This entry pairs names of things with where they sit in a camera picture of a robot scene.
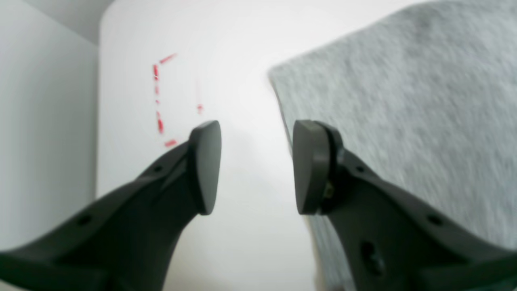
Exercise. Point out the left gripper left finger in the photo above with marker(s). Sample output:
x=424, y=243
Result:
x=125, y=240

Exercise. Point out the grey t-shirt with black lettering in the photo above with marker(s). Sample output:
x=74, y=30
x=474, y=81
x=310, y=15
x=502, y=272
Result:
x=426, y=98

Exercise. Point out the red tape rectangle marking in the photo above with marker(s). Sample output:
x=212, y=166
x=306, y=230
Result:
x=176, y=93

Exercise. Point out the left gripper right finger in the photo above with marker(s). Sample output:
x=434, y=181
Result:
x=393, y=241

